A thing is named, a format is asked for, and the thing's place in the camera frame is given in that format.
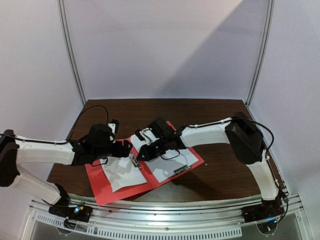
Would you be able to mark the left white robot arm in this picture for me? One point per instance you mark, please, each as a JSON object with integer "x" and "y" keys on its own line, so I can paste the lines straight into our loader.
{"x": 15, "y": 151}

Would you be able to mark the right aluminium corner post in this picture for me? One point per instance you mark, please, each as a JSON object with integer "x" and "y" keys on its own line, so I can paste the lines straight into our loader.
{"x": 262, "y": 51}

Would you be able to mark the aluminium corner post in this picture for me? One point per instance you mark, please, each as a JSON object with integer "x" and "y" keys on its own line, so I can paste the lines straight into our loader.
{"x": 61, "y": 5}
{"x": 262, "y": 51}

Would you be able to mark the aluminium front rail frame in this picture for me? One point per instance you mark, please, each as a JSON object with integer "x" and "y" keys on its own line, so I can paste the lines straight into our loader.
{"x": 199, "y": 220}

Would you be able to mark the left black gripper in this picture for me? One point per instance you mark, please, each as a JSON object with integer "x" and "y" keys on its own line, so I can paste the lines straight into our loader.
{"x": 125, "y": 150}

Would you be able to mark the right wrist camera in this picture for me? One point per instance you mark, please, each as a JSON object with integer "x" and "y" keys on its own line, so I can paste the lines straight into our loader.
{"x": 157, "y": 129}

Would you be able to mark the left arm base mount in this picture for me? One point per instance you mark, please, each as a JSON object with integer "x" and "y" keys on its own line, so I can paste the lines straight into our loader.
{"x": 71, "y": 212}

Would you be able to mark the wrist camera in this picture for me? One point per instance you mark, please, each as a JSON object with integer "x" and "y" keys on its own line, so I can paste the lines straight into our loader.
{"x": 157, "y": 129}
{"x": 101, "y": 135}

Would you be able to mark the red file folder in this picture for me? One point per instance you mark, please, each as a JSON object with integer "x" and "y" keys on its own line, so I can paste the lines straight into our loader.
{"x": 102, "y": 190}

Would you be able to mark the metal bottom folder clip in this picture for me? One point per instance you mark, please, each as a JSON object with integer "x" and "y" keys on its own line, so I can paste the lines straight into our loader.
{"x": 182, "y": 170}

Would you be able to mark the left aluminium corner post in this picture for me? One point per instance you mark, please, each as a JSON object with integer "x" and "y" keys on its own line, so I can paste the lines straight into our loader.
{"x": 61, "y": 5}

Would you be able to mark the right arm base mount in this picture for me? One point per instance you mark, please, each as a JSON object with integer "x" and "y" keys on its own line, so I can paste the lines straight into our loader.
{"x": 267, "y": 214}

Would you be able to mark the metal spine folder clip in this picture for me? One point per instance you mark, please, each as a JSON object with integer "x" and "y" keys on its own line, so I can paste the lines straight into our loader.
{"x": 134, "y": 161}

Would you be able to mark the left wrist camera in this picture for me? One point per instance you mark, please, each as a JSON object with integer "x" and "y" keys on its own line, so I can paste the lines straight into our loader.
{"x": 101, "y": 135}

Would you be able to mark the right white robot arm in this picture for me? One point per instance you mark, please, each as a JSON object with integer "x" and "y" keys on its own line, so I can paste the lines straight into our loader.
{"x": 241, "y": 133}

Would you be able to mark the small white paper sheet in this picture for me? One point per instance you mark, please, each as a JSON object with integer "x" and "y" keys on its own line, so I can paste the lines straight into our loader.
{"x": 122, "y": 173}

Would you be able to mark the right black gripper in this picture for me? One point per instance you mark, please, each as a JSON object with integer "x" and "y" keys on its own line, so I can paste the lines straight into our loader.
{"x": 152, "y": 149}

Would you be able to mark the large white paper sheet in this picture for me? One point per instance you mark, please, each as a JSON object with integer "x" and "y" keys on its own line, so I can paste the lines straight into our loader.
{"x": 163, "y": 167}

